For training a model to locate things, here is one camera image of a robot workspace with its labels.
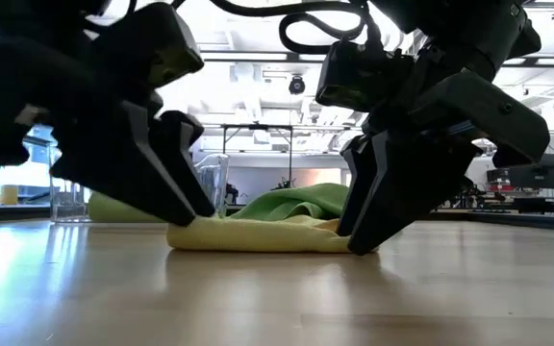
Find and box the black computer monitor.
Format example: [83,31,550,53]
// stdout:
[507,153,554,190]

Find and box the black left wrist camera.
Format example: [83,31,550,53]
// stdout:
[91,1,206,90]

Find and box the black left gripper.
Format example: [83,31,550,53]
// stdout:
[14,76,217,228]

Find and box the yellow bin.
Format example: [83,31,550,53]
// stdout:
[0,185,19,207]

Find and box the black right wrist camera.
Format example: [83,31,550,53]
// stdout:
[314,38,416,112]

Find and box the yellow microfiber towel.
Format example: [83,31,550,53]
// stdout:
[165,214,379,255]

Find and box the clear plastic basket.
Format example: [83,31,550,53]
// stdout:
[48,143,231,225]

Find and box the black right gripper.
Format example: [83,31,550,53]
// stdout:
[337,61,552,257]

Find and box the lime green microfiber towel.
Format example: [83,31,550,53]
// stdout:
[87,190,168,224]

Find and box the black metal table frame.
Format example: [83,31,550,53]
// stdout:
[218,123,295,190]

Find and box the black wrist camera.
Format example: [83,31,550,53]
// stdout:
[91,1,206,90]
[314,38,416,112]

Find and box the black right camera cable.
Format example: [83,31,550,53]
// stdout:
[207,0,372,56]

